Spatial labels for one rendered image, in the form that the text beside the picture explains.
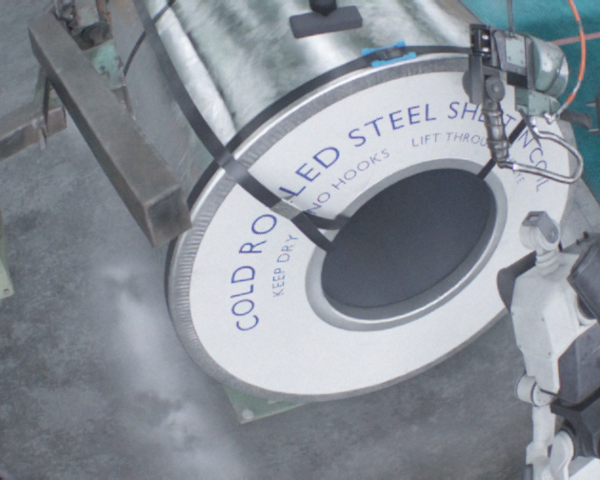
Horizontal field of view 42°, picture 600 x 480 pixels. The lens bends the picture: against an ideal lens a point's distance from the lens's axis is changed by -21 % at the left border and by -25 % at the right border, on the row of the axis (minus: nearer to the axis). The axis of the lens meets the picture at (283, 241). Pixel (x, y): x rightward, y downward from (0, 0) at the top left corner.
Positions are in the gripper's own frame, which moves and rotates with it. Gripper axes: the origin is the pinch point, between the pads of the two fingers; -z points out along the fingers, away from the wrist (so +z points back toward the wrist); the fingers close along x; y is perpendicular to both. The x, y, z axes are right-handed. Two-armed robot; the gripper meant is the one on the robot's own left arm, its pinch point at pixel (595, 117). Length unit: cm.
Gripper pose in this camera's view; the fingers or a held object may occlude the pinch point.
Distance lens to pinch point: 198.9
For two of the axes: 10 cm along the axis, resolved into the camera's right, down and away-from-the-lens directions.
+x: -0.3, 10.0, -0.1
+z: 3.9, 0.0, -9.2
